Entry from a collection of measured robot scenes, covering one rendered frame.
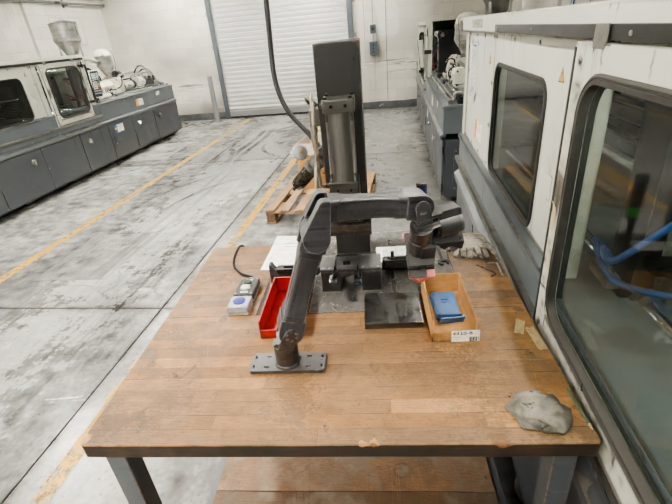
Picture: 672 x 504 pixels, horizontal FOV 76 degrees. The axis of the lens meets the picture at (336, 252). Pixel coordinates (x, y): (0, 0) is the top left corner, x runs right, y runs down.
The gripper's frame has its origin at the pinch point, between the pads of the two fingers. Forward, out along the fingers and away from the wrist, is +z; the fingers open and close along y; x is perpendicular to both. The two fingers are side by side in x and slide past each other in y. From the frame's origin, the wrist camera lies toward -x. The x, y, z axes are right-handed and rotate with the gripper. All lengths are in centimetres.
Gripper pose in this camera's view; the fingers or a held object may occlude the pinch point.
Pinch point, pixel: (416, 265)
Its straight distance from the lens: 121.1
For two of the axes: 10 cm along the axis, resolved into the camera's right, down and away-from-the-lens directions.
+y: -0.6, -8.5, 5.2
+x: -9.9, 1.0, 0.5
